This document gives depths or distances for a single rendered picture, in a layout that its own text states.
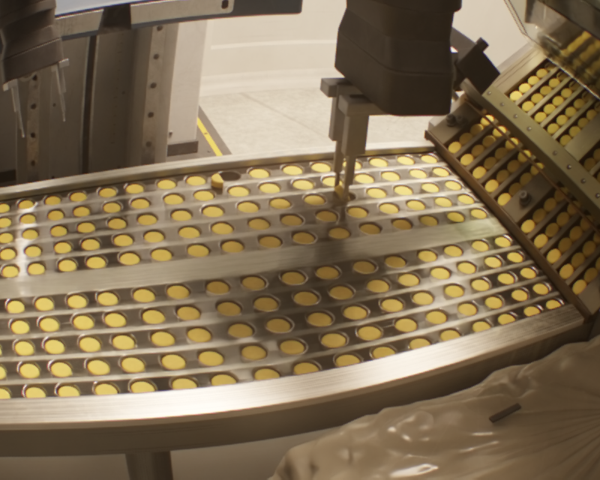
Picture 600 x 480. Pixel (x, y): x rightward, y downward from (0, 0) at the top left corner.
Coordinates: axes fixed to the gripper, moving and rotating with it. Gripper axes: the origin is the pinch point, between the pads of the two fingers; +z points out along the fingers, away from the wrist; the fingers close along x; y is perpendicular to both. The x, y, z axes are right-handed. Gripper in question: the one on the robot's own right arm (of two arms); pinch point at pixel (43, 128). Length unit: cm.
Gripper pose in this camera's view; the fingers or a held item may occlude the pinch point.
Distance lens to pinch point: 85.5
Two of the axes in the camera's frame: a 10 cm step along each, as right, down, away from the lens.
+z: 2.1, 9.5, 2.3
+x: -8.6, 2.9, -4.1
